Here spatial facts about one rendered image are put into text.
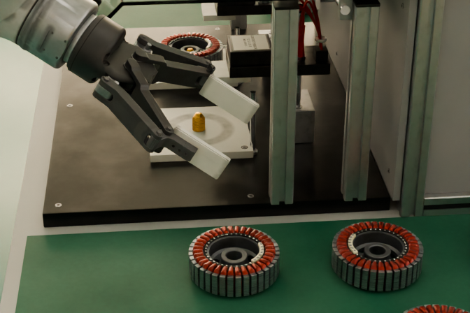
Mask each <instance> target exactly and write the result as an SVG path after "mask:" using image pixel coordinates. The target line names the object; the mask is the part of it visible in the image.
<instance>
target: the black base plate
mask: <svg viewBox="0 0 470 313"><path fill-rule="evenodd" d="M125 30H126V36H125V40H126V42H128V43H131V44H134V43H135V42H136V39H137V38H138V36H139V34H145V35H146V36H148V37H150V38H151V39H153V40H155V41H157V42H160V41H161V40H162V39H163V40H164V38H166V37H168V36H170V35H174V34H179V33H181V34H182V33H186V34H187V33H188V32H190V33H191V35H192V33H193V32H195V33H196V34H197V33H200V34H208V35H209V36H213V37H216V38H217V39H218V40H220V41H221V42H222V44H223V45H226V44H227V35H235V29H231V28H230V25H212V26H191V27H151V28H131V29H125ZM328 60H329V62H330V64H331V66H330V74H328V75H302V76H301V89H307V90H308V93H309V95H310V98H311V101H312V104H313V107H314V109H315V129H314V142H313V143H295V149H294V193H293V204H285V201H279V205H272V204H271V201H270V198H269V137H270V99H271V77H256V78H251V79H250V82H242V83H241V84H239V85H238V87H233V88H234V89H236V90H238V91H239V92H241V93H242V94H244V95H246V96H247V97H248V98H250V91H256V103H258V104H259V107H258V109H257V111H256V112H255V148H256V149H257V150H258V153H257V154H256V155H253V158H244V159H231V160H230V162H229V163H228V165H227V166H226V168H225V169H224V170H223V172H222V174H221V175H220V176H219V178H218V179H215V178H213V177H211V176H210V175H209V174H207V173H205V172H203V171H202V170H201V169H199V168H197V167H196V166H194V165H193V164H191V163H190V162H188V161H167V162H150V153H149V152H147V151H146V150H145V149H144V148H143V147H142V146H141V144H140V143H139V142H138V141H137V140H136V139H135V137H133V135H131V133H130V132H129V131H128V130H127V129H126V128H125V126H124V125H123V124H122V123H121V122H120V120H119V119H118V118H117V117H116V116H115V115H114V114H113V113H112V112H111V111H110V109H109V108H108V107H107V106H106V105H104V104H103V103H102V102H100V101H99V100H97V99H96V98H94V97H93V95H92V93H93V91H94V90H95V88H96V86H97V84H98V82H99V81H100V79H98V80H97V81H96V82H94V83H88V82H86V81H85V80H83V79H82V78H80V77H78V76H77V75H75V74H74V73H72V72H70V71H69V70H68V67H66V64H67V63H65V65H63V69H62V79H61V84H60V90H59V99H58V104H57V114H56V120H55V129H54V134H53V140H52V149H51V155H50V164H49V170H48V179H47V184H46V190H45V200H44V205H43V226H44V227H59V226H86V225H101V224H128V223H143V222H158V221H185V220H200V219H227V218H241V217H270V216H284V215H298V214H326V213H340V212H368V211H383V210H390V195H389V193H388V190H387V188H386V186H385V183H384V181H383V179H382V176H381V174H380V171H379V169H378V167H377V165H376V162H375V160H374V158H373V155H372V153H371V150H370V151H369V170H368V180H367V191H366V200H365V201H359V200H358V199H357V198H352V201H344V199H343V194H342V193H341V173H342V161H343V137H344V125H345V112H346V92H345V89H344V88H343V85H342V83H341V80H340V78H339V75H338V73H337V72H336V69H335V67H334V64H333V62H332V59H331V57H330V55H329V53H328ZM200 90H201V89H198V88H189V89H154V90H149V91H150V93H151V94H152V96H153V98H154V99H155V100H156V102H157V104H158V106H159V107H160V108H193V107H211V106H217V105H215V104H214V103H213V102H211V101H209V100H208V99H206V98H205V97H203V96H202V95H200V94H199V92H200Z"/></svg>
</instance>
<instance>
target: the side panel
mask: <svg viewBox="0 0 470 313"><path fill-rule="evenodd" d="M397 210H398V211H399V215H400V217H409V215H410V214H413V215H414V217H419V216H434V215H448V214H470V0H418V7H417V15H416V23H415V38H414V46H413V62H412V70H411V85H410V93H409V101H408V116H407V124H406V139H405V147H404V162H403V170H402V178H401V193H400V201H397Z"/></svg>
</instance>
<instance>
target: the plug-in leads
mask: <svg viewBox="0 0 470 313"><path fill-rule="evenodd" d="M299 1H300V2H302V4H303V5H304V6H301V5H299V7H300V9H299V11H301V10H302V12H301V16H300V20H299V39H298V58H300V59H301V60H305V59H306V56H305V54H304V35H305V26H306V25H305V24H304V22H305V12H306V13H307V14H308V16H309V17H310V18H311V20H312V21H313V24H314V25H315V28H316V31H317V33H318V36H316V37H315V41H316V42H318V43H319V45H315V46H314V51H313V56H314V58H315V61H316V62H326V61H328V50H327V47H326V45H322V43H324V42H326V41H327V38H326V37H325V36H321V30H320V21H319V17H318V12H317V8H316V5H315V1H314V0H311V1H312V3H313V4H312V3H311V2H310V1H308V0H305V2H304V1H303V0H299ZM307 3H309V4H310V6H311V8H312V11H313V14H314V17H315V18H314V17H313V14H312V12H311V10H310V9H309V7H308V6H307Z"/></svg>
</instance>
